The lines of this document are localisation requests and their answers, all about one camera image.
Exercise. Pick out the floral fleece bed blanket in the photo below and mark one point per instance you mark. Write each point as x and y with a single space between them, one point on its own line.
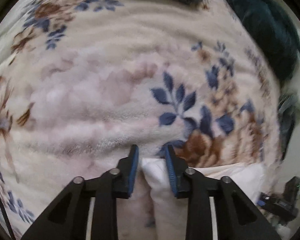
83 80

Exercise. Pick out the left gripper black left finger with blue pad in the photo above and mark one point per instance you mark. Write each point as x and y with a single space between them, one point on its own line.
117 183

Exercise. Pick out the black electronic device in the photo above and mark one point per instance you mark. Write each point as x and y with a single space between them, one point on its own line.
283 206

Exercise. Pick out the dark teal plush blanket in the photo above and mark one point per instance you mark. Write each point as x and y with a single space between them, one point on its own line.
273 31

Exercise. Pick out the white pants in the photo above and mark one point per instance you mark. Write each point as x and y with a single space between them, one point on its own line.
170 213

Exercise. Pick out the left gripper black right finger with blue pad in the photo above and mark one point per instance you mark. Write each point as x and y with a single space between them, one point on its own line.
188 183

